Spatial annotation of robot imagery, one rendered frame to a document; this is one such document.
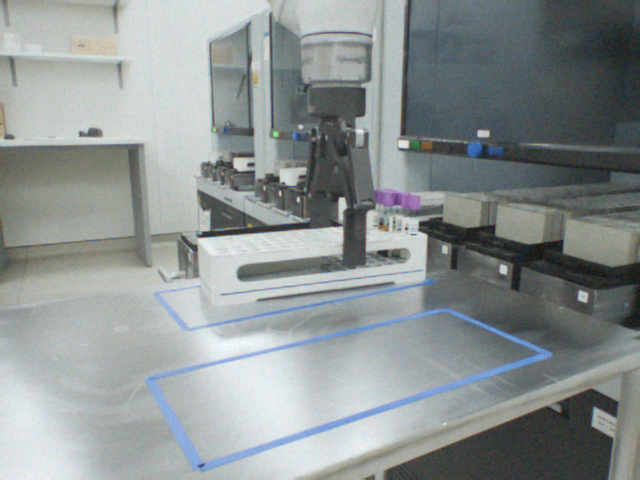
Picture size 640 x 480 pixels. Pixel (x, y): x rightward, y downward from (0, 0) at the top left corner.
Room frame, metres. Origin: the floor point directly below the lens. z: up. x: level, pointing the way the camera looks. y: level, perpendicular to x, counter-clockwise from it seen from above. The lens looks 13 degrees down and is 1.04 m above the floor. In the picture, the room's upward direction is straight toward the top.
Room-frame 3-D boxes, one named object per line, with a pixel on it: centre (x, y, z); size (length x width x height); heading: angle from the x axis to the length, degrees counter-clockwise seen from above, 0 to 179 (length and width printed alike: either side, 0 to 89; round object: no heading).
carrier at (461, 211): (1.08, -0.30, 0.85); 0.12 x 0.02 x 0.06; 26
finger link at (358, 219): (0.64, -0.05, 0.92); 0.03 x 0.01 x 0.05; 22
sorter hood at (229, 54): (2.66, 0.19, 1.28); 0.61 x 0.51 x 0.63; 25
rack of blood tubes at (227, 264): (0.70, 0.01, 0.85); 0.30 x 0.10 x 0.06; 112
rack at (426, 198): (1.20, -0.20, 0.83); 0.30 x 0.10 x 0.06; 115
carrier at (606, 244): (0.80, -0.43, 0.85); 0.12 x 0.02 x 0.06; 24
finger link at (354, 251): (0.66, -0.04, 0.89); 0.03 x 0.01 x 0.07; 112
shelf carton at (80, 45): (4.05, 1.60, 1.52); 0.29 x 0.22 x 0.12; 114
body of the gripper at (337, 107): (0.71, -0.02, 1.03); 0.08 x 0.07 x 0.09; 22
